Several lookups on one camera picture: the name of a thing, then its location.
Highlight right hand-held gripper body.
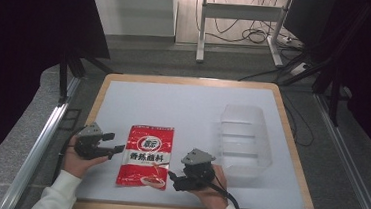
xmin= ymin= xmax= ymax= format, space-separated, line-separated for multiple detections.
xmin=178 ymin=146 xmax=218 ymax=192

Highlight white cabinet panel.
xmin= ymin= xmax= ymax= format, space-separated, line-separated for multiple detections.
xmin=86 ymin=0 xmax=180 ymax=42

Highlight black floor cables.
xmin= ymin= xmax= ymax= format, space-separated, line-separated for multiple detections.
xmin=184 ymin=0 xmax=326 ymax=149

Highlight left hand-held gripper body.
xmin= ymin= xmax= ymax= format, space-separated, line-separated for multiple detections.
xmin=73 ymin=120 xmax=113 ymax=162

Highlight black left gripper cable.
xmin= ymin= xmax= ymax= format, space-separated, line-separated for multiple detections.
xmin=51 ymin=124 xmax=87 ymax=187

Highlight white table mat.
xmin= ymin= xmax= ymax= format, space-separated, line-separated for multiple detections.
xmin=75 ymin=74 xmax=316 ymax=209

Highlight white power strip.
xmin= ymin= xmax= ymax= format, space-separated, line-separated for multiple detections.
xmin=288 ymin=60 xmax=309 ymax=78

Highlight clear plastic rack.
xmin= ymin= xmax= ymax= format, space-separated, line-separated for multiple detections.
xmin=214 ymin=102 xmax=279 ymax=181

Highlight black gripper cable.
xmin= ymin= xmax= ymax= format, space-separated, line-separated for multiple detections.
xmin=194 ymin=175 xmax=244 ymax=209
xmin=51 ymin=124 xmax=87 ymax=187

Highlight person's left hand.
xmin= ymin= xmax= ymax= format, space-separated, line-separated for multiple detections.
xmin=59 ymin=134 xmax=112 ymax=182

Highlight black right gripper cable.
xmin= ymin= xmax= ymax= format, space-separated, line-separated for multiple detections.
xmin=194 ymin=175 xmax=244 ymax=209

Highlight aluminium rail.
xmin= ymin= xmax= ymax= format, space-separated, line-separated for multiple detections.
xmin=304 ymin=92 xmax=371 ymax=209
xmin=0 ymin=69 xmax=82 ymax=209

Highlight white metal desk frame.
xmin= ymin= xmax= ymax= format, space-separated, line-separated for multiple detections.
xmin=194 ymin=0 xmax=295 ymax=70

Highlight black metal stand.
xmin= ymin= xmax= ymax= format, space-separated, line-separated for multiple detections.
xmin=55 ymin=49 xmax=118 ymax=111
xmin=273 ymin=0 xmax=371 ymax=131

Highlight person's right hand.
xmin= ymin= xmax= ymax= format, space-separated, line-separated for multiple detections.
xmin=185 ymin=162 xmax=233 ymax=209

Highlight red seasoning packet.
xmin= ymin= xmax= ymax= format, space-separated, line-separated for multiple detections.
xmin=115 ymin=122 xmax=176 ymax=193

